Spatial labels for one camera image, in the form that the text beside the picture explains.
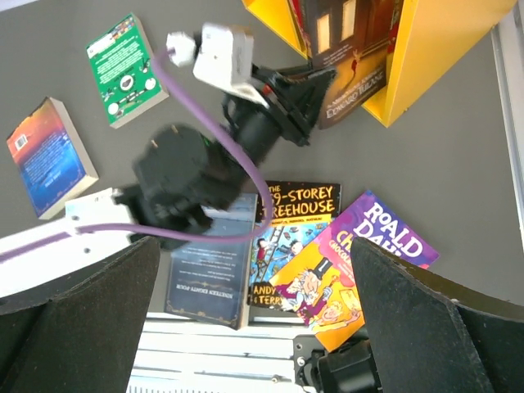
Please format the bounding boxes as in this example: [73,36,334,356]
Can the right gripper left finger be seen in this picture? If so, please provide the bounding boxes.
[1,237,160,392]

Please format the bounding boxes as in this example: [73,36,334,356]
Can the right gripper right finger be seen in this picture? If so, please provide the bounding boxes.
[350,237,523,392]

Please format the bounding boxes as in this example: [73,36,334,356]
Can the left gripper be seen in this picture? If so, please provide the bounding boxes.
[251,65,337,147]

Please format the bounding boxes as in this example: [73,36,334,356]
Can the brown Edward Tulane book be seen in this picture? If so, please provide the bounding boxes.
[300,0,402,129]

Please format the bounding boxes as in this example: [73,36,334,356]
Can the red 13-Storey Treehouse book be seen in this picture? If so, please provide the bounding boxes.
[287,0,311,61]

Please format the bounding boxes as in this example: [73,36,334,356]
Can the dark blue 1984 book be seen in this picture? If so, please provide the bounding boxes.
[164,192,259,332]

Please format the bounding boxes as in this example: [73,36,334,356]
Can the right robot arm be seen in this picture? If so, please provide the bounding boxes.
[1,237,523,392]

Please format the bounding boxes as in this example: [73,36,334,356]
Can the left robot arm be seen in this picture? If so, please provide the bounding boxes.
[1,66,337,296]

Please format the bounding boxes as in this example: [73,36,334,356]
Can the Roald Dahl Charlie book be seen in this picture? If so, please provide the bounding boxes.
[269,190,440,352]

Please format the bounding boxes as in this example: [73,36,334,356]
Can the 169-Storey Treehouse book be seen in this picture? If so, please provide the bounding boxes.
[247,180,341,310]

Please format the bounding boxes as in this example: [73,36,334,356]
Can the yellow wooden shelf box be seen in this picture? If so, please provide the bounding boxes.
[242,1,516,127]

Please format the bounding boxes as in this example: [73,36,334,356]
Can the blue orange paperback book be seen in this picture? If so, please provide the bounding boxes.
[6,97,99,220]

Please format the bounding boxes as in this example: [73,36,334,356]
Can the green paperback book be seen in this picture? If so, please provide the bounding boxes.
[86,13,169,129]

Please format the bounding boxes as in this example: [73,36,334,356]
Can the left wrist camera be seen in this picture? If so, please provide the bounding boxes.
[166,23,255,98]

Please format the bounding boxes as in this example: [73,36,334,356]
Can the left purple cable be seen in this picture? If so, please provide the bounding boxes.
[0,47,273,263]

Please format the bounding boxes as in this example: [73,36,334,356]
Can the aluminium mounting rail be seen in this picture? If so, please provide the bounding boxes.
[127,312,308,392]

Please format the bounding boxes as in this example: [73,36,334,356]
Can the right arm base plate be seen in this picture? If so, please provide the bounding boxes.
[293,335,327,391]

